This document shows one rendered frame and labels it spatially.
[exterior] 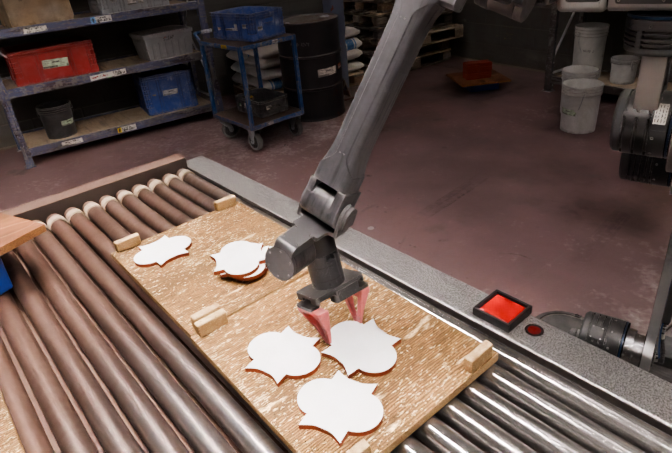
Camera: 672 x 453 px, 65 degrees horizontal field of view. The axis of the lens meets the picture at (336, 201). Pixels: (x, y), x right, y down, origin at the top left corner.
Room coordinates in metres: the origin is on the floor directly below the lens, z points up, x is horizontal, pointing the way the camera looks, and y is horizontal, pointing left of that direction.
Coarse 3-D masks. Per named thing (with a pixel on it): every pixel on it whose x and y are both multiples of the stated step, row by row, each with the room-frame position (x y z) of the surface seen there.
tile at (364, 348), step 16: (336, 336) 0.71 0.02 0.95; (352, 336) 0.70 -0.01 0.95; (368, 336) 0.70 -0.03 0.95; (384, 336) 0.70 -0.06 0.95; (336, 352) 0.67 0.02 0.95; (352, 352) 0.67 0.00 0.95; (368, 352) 0.66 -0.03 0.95; (384, 352) 0.66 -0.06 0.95; (352, 368) 0.63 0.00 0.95; (368, 368) 0.63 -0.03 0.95; (384, 368) 0.63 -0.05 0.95
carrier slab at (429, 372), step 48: (288, 288) 0.88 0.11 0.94; (384, 288) 0.85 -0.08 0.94; (192, 336) 0.76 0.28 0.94; (240, 336) 0.75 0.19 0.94; (432, 336) 0.70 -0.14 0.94; (240, 384) 0.63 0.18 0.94; (288, 384) 0.62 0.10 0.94; (384, 384) 0.60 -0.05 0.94; (432, 384) 0.60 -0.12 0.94; (288, 432) 0.53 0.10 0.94; (384, 432) 0.52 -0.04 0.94
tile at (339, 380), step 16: (320, 384) 0.61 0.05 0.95; (336, 384) 0.60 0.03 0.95; (352, 384) 0.60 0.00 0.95; (368, 384) 0.60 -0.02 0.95; (304, 400) 0.58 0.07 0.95; (320, 400) 0.58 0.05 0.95; (336, 400) 0.57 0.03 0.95; (352, 400) 0.57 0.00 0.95; (368, 400) 0.57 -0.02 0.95; (304, 416) 0.55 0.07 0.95; (320, 416) 0.55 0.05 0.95; (336, 416) 0.54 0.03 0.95; (352, 416) 0.54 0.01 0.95; (368, 416) 0.54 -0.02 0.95; (336, 432) 0.52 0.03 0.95; (352, 432) 0.52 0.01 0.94; (368, 432) 0.52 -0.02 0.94
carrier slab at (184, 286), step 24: (216, 216) 1.22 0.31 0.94; (240, 216) 1.21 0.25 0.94; (264, 216) 1.20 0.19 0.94; (144, 240) 1.13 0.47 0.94; (192, 240) 1.11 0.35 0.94; (216, 240) 1.10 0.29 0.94; (240, 240) 1.09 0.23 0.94; (264, 240) 1.08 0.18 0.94; (120, 264) 1.04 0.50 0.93; (168, 264) 1.01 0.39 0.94; (192, 264) 1.00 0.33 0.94; (216, 264) 0.99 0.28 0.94; (144, 288) 0.93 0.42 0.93; (168, 288) 0.92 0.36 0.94; (192, 288) 0.91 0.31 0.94; (216, 288) 0.90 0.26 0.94; (240, 288) 0.89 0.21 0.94; (264, 288) 0.89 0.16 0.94; (168, 312) 0.84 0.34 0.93; (192, 312) 0.83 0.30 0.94
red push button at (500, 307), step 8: (496, 296) 0.80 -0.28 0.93; (488, 304) 0.78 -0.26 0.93; (496, 304) 0.78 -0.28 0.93; (504, 304) 0.78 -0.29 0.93; (512, 304) 0.77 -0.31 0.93; (488, 312) 0.76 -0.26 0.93; (496, 312) 0.76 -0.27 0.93; (504, 312) 0.75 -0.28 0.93; (512, 312) 0.75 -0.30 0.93; (520, 312) 0.75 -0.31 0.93; (504, 320) 0.73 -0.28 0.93
